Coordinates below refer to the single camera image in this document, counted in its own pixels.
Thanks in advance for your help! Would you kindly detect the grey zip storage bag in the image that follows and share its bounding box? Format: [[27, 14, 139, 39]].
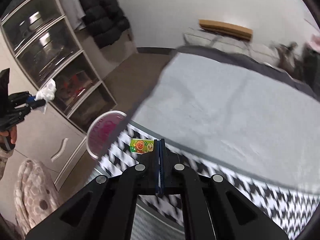
[[183, 28, 279, 66]]

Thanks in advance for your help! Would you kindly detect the black large duffel bag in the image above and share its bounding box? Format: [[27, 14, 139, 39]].
[[302, 46, 319, 94]]

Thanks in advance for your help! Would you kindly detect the houndstooth grey bed cover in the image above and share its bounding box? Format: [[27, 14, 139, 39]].
[[100, 53, 319, 239]]

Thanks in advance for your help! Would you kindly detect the pink clothes pile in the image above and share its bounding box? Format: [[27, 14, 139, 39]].
[[308, 35, 320, 53]]

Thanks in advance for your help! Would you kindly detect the colourful candy wrapper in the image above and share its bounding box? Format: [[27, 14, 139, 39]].
[[130, 139, 154, 154]]

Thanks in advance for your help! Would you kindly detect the white trash bin pink liner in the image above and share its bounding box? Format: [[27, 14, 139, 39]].
[[86, 111, 126, 159]]

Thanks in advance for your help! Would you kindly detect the patterned fleece pajama knee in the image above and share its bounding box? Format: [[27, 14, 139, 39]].
[[14, 159, 62, 237]]

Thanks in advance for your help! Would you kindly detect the brown flat cardboard box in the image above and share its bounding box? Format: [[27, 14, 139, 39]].
[[199, 19, 253, 41]]

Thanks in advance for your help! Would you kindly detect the black puffer jacket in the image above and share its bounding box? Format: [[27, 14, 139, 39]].
[[79, 0, 130, 49]]

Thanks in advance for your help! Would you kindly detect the person's left hand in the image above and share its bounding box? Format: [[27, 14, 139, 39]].
[[0, 126, 17, 144]]

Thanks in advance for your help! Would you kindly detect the white tissue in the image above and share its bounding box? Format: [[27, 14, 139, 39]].
[[35, 79, 56, 114]]

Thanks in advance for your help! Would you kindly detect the white drawer storage unit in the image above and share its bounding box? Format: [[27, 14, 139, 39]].
[[0, 0, 118, 133]]

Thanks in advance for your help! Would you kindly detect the brown tied plastic bag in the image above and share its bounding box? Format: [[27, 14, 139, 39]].
[[275, 42, 303, 81]]

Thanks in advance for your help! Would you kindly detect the patterned fleece left sleeve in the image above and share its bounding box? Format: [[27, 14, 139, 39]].
[[0, 148, 14, 180]]

